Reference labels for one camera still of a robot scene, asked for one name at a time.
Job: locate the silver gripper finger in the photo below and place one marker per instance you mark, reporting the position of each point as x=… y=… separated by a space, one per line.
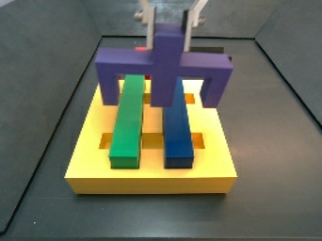
x=146 y=16
x=194 y=20

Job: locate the purple E-shaped block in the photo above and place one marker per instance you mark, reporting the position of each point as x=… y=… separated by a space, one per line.
x=166 y=63

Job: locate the yellow slotted board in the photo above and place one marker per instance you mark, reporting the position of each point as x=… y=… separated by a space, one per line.
x=213 y=174

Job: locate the red E-shaped block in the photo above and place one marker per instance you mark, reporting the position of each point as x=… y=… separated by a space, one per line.
x=147 y=77

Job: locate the blue long bar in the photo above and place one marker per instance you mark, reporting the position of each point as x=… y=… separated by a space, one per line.
x=177 y=134

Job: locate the green long bar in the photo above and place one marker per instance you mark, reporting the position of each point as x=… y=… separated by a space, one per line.
x=125 y=151

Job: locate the black fixture bracket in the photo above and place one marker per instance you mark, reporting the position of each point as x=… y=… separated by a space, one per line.
x=207 y=49

